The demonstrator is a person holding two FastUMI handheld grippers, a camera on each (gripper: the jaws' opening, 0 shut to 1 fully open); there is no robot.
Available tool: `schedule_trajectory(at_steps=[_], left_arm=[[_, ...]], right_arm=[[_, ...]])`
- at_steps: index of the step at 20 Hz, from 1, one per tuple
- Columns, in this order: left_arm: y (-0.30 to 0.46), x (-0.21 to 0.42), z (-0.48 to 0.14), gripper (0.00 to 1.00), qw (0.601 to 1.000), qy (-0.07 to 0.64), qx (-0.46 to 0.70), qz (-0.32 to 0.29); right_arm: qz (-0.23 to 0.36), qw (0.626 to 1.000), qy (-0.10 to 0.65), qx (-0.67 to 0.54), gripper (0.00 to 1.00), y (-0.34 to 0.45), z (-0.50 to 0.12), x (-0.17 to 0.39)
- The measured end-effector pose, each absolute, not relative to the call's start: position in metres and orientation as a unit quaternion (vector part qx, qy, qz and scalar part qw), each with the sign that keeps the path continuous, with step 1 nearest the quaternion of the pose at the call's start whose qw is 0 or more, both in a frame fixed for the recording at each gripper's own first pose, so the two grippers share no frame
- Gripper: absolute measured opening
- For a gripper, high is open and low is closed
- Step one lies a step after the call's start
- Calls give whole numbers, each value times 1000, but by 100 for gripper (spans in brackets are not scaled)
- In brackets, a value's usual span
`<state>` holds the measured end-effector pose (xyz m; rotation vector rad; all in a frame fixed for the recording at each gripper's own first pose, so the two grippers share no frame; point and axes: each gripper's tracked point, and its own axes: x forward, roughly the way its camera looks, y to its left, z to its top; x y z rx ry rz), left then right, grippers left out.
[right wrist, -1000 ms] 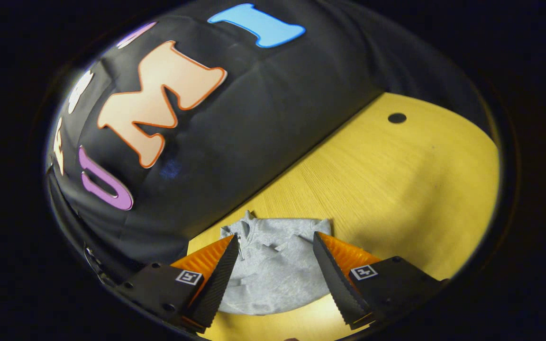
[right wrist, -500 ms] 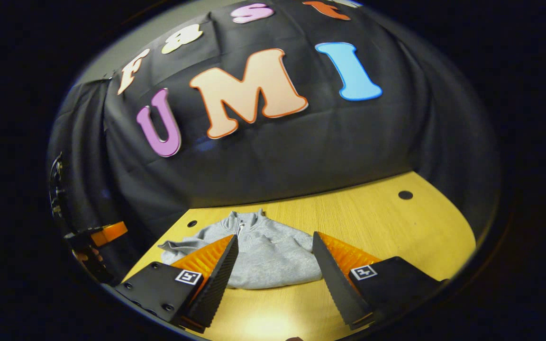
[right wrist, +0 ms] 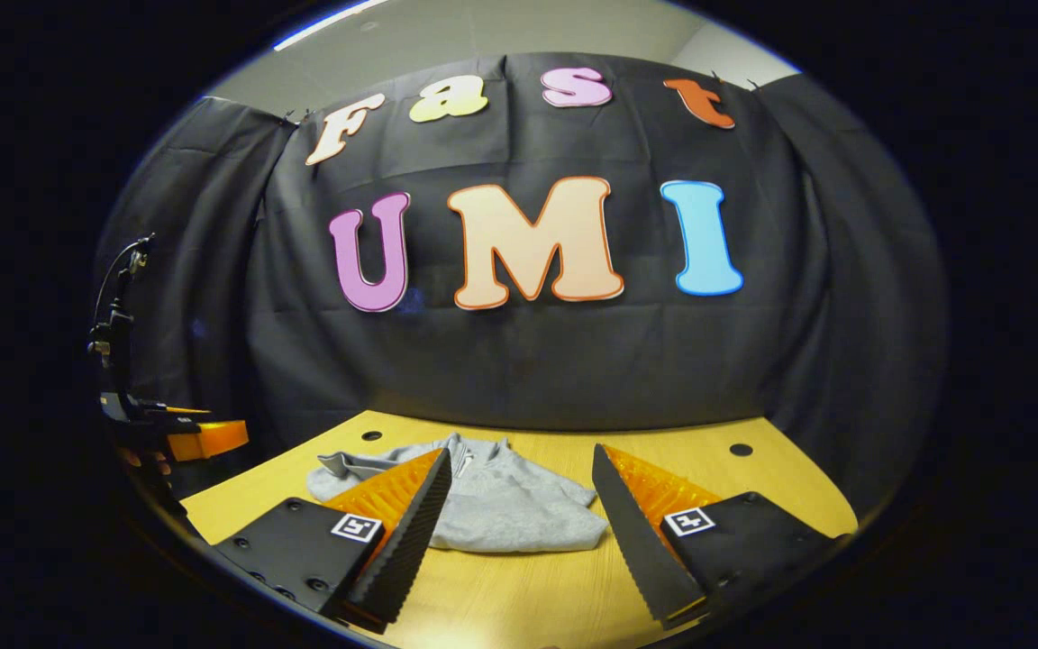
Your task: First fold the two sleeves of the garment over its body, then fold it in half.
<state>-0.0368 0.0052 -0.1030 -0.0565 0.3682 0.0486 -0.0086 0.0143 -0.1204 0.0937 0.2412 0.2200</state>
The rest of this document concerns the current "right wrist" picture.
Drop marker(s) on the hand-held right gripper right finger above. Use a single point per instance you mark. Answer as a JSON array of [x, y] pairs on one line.
[[641, 550]]

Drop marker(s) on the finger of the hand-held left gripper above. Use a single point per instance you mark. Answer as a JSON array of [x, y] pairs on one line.
[[213, 439]]

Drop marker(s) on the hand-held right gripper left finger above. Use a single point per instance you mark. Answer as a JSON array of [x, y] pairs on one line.
[[411, 550]]

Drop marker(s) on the grey zip-neck sweatshirt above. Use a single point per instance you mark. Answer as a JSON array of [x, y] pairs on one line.
[[519, 514]]

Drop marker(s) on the black backdrop cloth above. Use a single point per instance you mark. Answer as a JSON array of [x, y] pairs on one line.
[[573, 361]]

